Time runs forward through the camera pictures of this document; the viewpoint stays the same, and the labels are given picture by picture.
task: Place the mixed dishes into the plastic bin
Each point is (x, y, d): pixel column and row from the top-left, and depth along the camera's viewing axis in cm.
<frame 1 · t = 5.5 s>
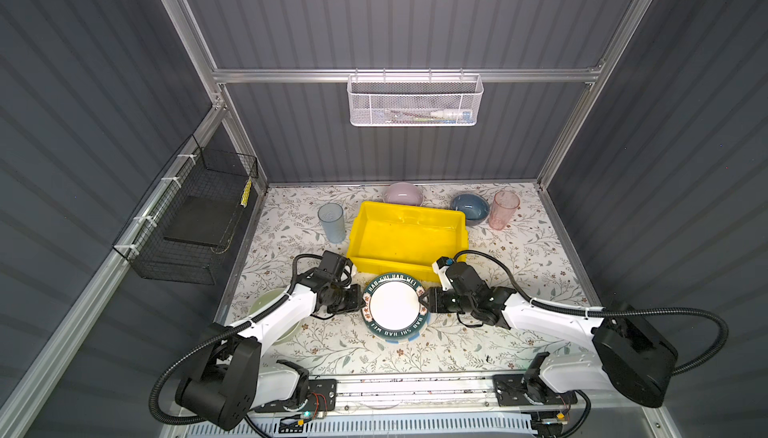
left hand: (363, 303, 85), fingers closed
right hand: (424, 301, 84), fingers open
yellow plastic bin: (405, 238, 109), on the table
green rimmed white plate: (392, 311, 87), point 3 cm above the table
purple bowl: (404, 193, 117), point 3 cm above the table
dark blue bowl: (476, 207, 110), point 4 cm above the table
pink plastic cup: (503, 206, 99), point 13 cm above the table

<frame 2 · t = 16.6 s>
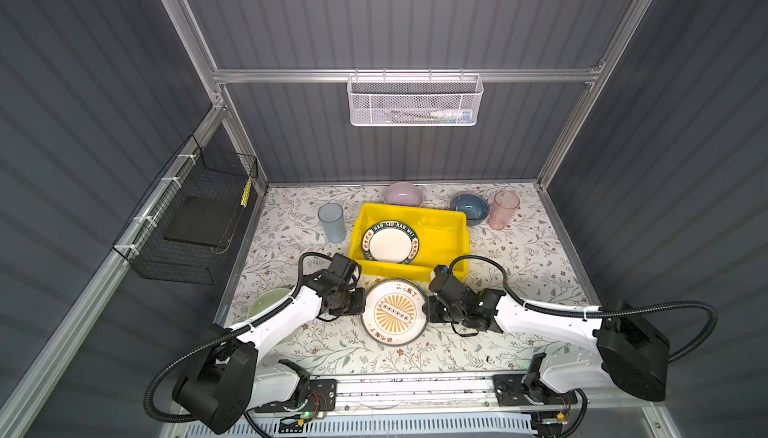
left hand: (364, 306, 85), fingers closed
right hand: (425, 311, 83), fingers closed
green rimmed white plate: (390, 242, 104), on the table
orange sunburst plate: (394, 314, 86), point 2 cm above the table
the other named things where they were.

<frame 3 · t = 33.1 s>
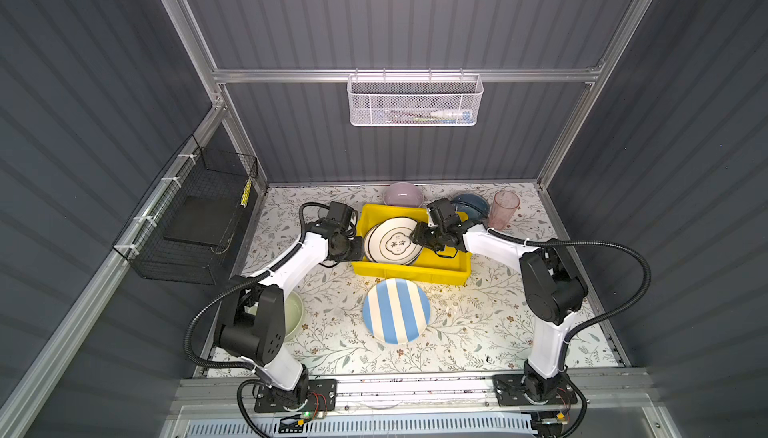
left hand: (358, 252, 90), fingers open
right hand: (415, 238, 95), fingers open
white plate black emblem: (389, 241, 101), point 4 cm above the table
blue white striped plate: (396, 311, 88), on the table
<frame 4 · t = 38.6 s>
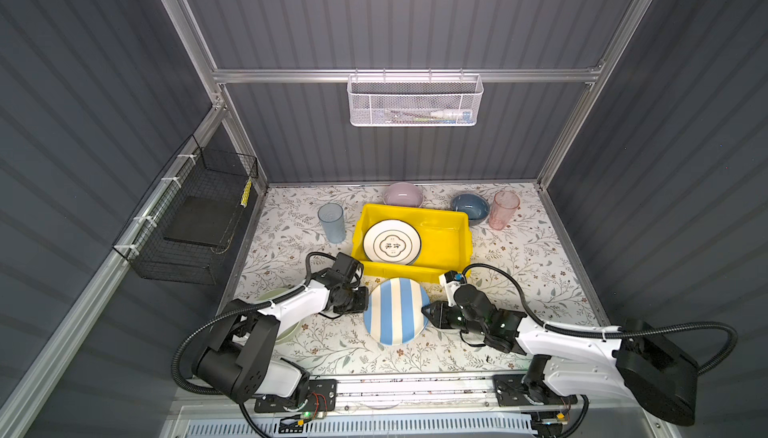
left hand: (368, 306, 88), fingers closed
right hand: (425, 314, 81), fingers closed
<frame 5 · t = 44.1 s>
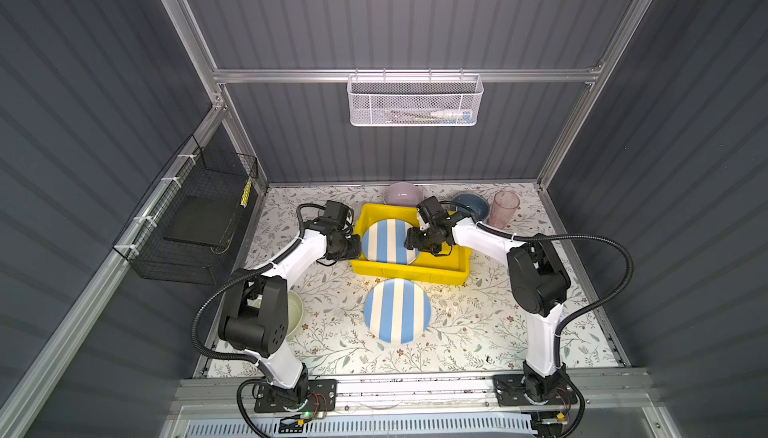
left hand: (356, 251, 91), fingers open
right hand: (413, 246, 96), fingers open
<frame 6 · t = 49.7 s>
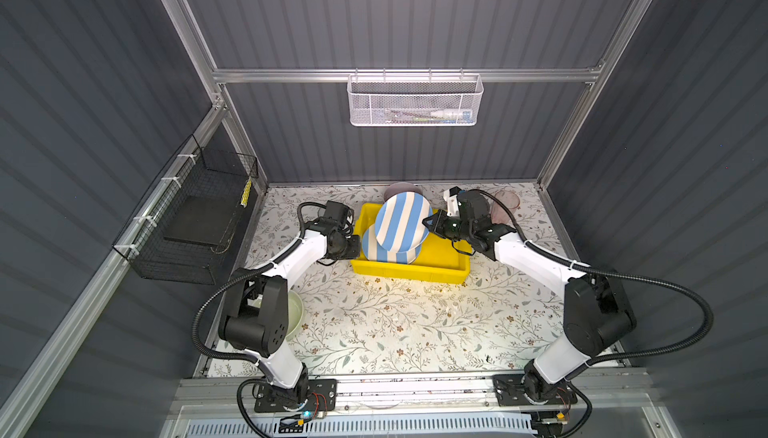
left hand: (353, 250, 92), fingers closed
right hand: (425, 222, 86), fingers closed
blue striped plate: (399, 224, 93), point 14 cm above the table
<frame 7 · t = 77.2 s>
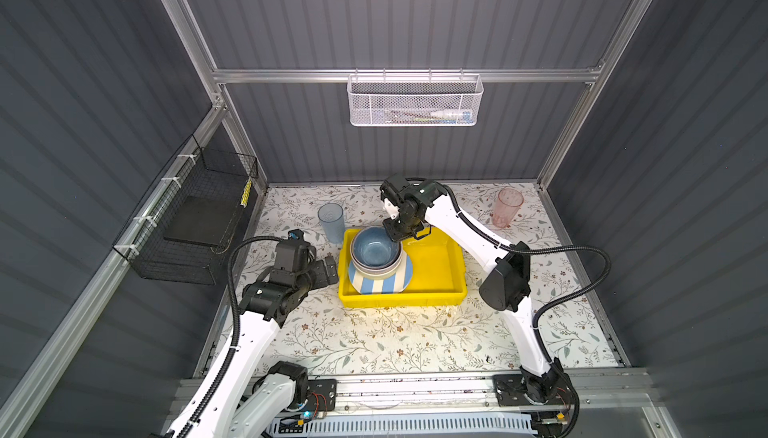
left hand: (319, 267, 77), fingers open
right hand: (394, 238, 87), fingers closed
blue striped plate: (382, 285, 90), point 4 cm above the table
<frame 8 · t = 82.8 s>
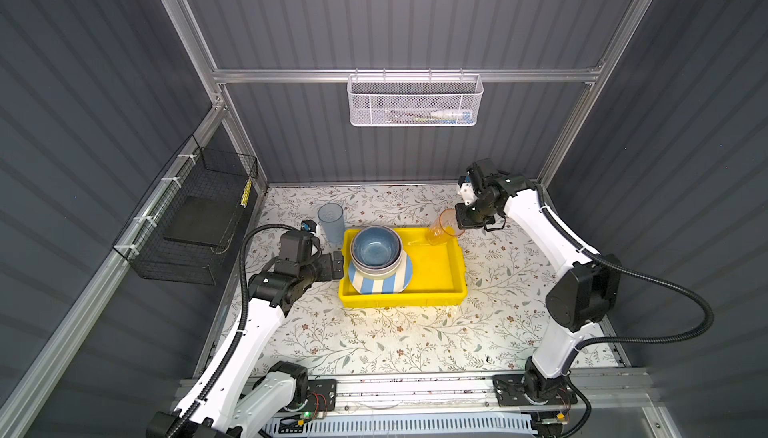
left hand: (326, 258, 78), fingers open
right hand: (463, 223, 85), fingers closed
pink plastic cup: (445, 227, 82), point 22 cm above the table
